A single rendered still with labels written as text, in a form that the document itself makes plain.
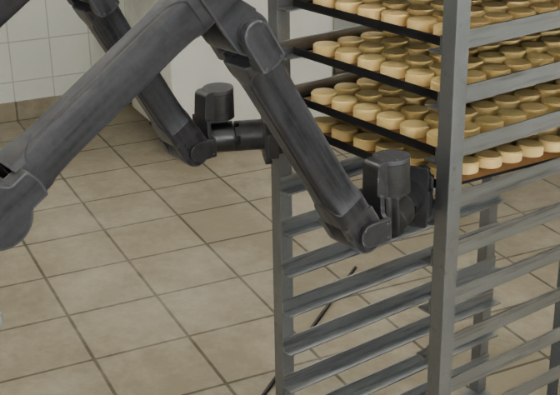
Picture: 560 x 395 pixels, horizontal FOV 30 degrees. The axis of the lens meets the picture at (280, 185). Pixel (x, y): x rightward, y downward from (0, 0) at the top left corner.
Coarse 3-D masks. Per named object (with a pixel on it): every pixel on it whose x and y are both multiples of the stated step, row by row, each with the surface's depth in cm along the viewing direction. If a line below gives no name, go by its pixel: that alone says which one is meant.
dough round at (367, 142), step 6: (354, 138) 189; (360, 138) 188; (366, 138) 188; (372, 138) 188; (378, 138) 188; (354, 144) 189; (360, 144) 188; (366, 144) 187; (372, 144) 187; (366, 150) 188; (372, 150) 188
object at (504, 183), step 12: (528, 168) 181; (540, 168) 183; (552, 168) 185; (492, 180) 176; (504, 180) 178; (516, 180) 180; (528, 180) 182; (468, 192) 173; (480, 192) 175; (492, 192) 177; (468, 204) 174; (432, 216) 170
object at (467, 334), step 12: (528, 300) 193; (540, 300) 195; (552, 300) 197; (504, 312) 189; (516, 312) 191; (528, 312) 194; (480, 324) 186; (492, 324) 188; (504, 324) 190; (456, 336) 183; (468, 336) 185; (480, 336) 187
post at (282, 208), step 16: (272, 0) 191; (272, 16) 193; (288, 16) 193; (288, 32) 194; (288, 64) 197; (272, 160) 204; (272, 176) 205; (272, 192) 207; (272, 208) 208; (288, 208) 207; (272, 224) 209; (272, 240) 211; (288, 240) 210; (272, 256) 212; (288, 256) 211; (288, 288) 214; (288, 320) 216; (288, 336) 218; (288, 368) 220
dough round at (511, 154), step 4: (496, 148) 185; (500, 148) 185; (504, 148) 185; (508, 148) 185; (512, 148) 185; (516, 148) 185; (520, 148) 185; (500, 152) 184; (504, 152) 183; (508, 152) 183; (512, 152) 183; (516, 152) 183; (520, 152) 184; (504, 156) 183; (508, 156) 183; (512, 156) 183; (516, 156) 183; (520, 156) 184; (504, 160) 184; (508, 160) 183; (512, 160) 183; (516, 160) 184; (520, 160) 184
